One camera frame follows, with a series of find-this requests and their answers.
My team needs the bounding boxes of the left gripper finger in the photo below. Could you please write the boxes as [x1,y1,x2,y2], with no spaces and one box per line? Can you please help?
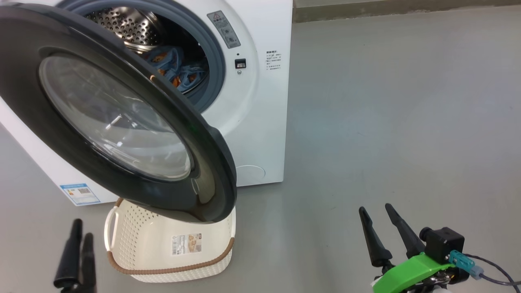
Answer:
[54,219,83,289]
[73,233,97,293]

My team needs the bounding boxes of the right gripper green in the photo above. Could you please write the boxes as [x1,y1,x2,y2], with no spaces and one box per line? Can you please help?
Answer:
[359,203,454,293]

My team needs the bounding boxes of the black washer door glass window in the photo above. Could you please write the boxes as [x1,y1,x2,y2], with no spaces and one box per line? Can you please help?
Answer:
[0,3,237,224]

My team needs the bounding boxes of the blue garment orange cartoon print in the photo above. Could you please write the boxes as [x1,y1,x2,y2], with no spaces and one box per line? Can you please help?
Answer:
[146,46,209,93]

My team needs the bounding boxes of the white front-load washing machine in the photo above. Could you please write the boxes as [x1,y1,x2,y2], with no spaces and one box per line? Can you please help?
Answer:
[0,0,293,206]

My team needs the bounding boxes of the stainless steel washing machine drum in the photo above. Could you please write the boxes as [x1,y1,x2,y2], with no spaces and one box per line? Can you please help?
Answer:
[83,6,165,53]

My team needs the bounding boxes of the blue energy label sticker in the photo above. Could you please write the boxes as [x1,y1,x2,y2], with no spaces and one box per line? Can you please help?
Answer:
[60,183,101,206]

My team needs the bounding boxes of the cream perforated laundry basket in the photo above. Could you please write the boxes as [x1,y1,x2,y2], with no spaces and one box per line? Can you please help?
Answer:
[104,197,236,283]

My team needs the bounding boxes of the barcode sticker on basket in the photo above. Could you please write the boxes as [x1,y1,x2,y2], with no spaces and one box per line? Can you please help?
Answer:
[172,233,203,256]

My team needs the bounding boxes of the round drain filter cover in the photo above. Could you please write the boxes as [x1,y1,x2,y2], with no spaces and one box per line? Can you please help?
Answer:
[235,165,266,187]

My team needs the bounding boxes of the small black text label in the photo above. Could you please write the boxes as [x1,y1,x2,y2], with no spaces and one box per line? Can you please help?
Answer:
[266,50,282,71]

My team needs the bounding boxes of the grey warning label sticker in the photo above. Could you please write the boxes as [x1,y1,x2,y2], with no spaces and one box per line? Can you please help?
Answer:
[207,10,241,49]

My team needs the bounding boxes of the teal connector grey cable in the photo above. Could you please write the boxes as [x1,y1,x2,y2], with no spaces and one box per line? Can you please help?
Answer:
[449,250,521,287]

